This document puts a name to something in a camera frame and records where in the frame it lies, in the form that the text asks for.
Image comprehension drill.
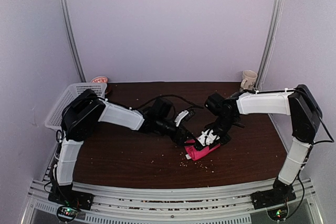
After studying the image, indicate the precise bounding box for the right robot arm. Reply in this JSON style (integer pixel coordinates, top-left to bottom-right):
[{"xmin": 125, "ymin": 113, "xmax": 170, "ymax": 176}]
[{"xmin": 197, "ymin": 84, "xmax": 323, "ymax": 204}]

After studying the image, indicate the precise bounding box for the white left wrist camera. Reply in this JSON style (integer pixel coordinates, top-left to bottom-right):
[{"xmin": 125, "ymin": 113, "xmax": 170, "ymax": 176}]
[{"xmin": 174, "ymin": 109, "xmax": 195, "ymax": 127}]

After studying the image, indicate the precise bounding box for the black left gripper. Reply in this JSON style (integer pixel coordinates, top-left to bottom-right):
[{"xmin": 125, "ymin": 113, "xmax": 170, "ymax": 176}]
[{"xmin": 155, "ymin": 117, "xmax": 197, "ymax": 146}]

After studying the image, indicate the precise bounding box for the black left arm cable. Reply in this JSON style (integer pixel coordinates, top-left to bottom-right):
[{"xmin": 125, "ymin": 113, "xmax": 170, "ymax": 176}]
[{"xmin": 128, "ymin": 94, "xmax": 205, "ymax": 111}]

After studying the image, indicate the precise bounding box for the beige printed mug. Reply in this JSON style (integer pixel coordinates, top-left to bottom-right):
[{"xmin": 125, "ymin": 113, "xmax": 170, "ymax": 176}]
[{"xmin": 240, "ymin": 70, "xmax": 258, "ymax": 91}]

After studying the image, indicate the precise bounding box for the red white bowl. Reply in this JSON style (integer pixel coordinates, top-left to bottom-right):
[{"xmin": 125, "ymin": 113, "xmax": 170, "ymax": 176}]
[{"xmin": 91, "ymin": 76, "xmax": 108, "ymax": 83}]

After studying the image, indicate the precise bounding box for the white plastic basket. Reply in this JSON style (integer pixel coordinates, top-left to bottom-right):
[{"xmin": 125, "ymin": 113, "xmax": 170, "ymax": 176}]
[{"xmin": 44, "ymin": 82, "xmax": 108, "ymax": 130}]

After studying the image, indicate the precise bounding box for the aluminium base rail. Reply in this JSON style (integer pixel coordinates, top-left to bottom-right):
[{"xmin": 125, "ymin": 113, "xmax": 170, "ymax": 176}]
[{"xmin": 19, "ymin": 177, "xmax": 327, "ymax": 223}]

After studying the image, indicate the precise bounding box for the aluminium post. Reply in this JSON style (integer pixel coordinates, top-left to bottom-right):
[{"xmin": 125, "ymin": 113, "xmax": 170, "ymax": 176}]
[
  {"xmin": 60, "ymin": 0, "xmax": 86, "ymax": 82},
  {"xmin": 255, "ymin": 0, "xmax": 284, "ymax": 90}
]

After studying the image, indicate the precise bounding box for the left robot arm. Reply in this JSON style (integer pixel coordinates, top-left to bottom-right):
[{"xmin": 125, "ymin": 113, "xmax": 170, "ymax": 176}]
[{"xmin": 51, "ymin": 89, "xmax": 197, "ymax": 205}]

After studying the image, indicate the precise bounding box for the right aluminium post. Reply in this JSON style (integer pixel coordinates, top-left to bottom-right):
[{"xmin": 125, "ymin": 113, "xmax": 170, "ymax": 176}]
[{"xmin": 255, "ymin": 0, "xmax": 284, "ymax": 90}]

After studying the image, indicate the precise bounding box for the pink towel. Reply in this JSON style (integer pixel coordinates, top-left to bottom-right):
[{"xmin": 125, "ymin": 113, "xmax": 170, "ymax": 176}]
[{"xmin": 184, "ymin": 140, "xmax": 220, "ymax": 161}]

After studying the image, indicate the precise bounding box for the left aluminium post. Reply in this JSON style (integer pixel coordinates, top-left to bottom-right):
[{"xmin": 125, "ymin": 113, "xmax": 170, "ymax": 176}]
[{"xmin": 60, "ymin": 0, "xmax": 86, "ymax": 82}]

